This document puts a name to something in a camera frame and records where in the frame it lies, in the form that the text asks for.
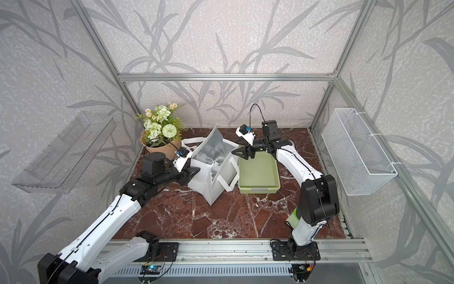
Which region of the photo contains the white insulated delivery bag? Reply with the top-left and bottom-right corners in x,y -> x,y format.
182,127 -> 240,205

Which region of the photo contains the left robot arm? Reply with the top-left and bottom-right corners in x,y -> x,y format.
37,147 -> 200,284

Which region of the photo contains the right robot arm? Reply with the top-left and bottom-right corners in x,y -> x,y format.
232,120 -> 340,249

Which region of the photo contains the green plastic basket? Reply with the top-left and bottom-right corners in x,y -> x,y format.
238,151 -> 280,194

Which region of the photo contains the flower bouquet in paper pot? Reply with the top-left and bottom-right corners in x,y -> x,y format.
136,102 -> 186,160

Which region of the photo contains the black and green work glove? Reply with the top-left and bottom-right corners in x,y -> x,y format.
286,208 -> 300,230

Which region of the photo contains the left controller board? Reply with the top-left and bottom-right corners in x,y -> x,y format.
140,263 -> 164,276

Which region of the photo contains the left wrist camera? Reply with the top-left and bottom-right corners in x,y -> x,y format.
173,147 -> 192,172

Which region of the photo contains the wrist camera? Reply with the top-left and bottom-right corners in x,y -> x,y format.
235,124 -> 256,146
173,147 -> 192,172

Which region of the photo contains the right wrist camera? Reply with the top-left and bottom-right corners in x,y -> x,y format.
235,124 -> 256,146

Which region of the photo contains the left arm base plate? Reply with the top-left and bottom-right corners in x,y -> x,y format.
138,242 -> 179,262

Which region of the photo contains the white wire mesh basket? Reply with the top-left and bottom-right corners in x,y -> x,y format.
322,108 -> 398,196

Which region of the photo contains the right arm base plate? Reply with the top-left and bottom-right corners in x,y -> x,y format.
270,239 -> 321,261

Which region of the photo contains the clear acrylic wall shelf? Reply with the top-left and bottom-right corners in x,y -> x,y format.
12,111 -> 117,194

